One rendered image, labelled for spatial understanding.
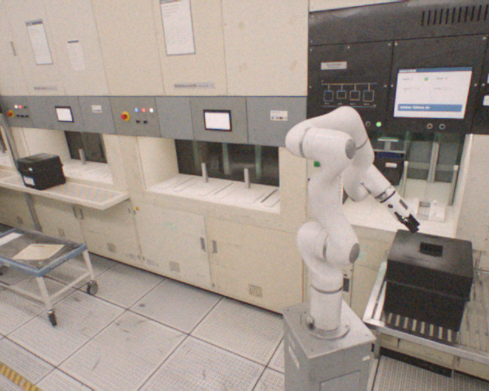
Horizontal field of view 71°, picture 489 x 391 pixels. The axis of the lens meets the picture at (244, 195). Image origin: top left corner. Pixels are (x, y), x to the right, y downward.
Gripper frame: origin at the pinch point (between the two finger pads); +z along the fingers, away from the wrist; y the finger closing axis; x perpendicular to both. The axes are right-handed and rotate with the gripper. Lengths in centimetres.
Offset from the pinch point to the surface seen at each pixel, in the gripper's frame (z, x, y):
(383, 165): -16, 22, 90
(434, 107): -29, -29, 39
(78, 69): -214, 123, 35
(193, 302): -26, 182, 26
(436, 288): 20.0, 4.1, -14.3
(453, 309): 30.0, 4.9, -13.8
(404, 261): 6.2, 7.0, -13.4
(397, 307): 21.3, 22.4, -13.8
